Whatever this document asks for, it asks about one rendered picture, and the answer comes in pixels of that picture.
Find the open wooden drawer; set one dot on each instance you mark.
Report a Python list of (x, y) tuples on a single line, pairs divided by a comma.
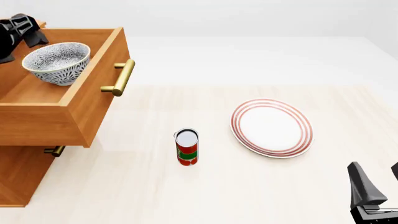
[(46, 121)]

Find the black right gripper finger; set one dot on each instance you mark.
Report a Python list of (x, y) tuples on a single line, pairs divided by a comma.
[(395, 171), (362, 189)]

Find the white plate with red rings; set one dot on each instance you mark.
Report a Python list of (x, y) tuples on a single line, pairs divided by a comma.
[(270, 128)]

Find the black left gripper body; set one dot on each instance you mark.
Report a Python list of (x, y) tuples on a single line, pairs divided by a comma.
[(18, 24)]

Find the red green food tin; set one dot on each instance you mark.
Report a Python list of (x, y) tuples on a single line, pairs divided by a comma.
[(186, 151)]

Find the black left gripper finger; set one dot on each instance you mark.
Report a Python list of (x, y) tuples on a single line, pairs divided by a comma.
[(37, 38), (5, 50)]

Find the wooden cabinet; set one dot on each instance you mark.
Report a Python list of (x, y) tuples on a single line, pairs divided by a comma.
[(18, 177)]

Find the black white patterned bowl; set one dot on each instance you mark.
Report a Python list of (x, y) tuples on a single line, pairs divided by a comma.
[(59, 67)]

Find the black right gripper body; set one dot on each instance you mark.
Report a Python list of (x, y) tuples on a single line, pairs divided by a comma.
[(376, 215)]

